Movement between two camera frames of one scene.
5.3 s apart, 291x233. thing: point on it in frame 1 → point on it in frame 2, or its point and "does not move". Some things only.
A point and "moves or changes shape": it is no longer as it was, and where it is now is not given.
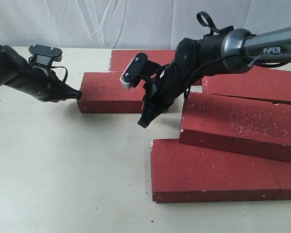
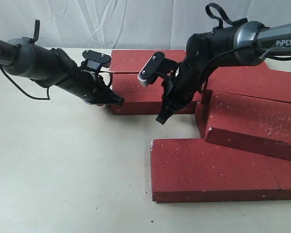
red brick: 121,59 does not move
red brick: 184,173 does not move
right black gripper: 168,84 → 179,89
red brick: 271,129 moves or changes shape
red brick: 288,175 does not move
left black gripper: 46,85 → 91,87
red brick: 104,92 moves or changes shape
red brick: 270,84 does not move
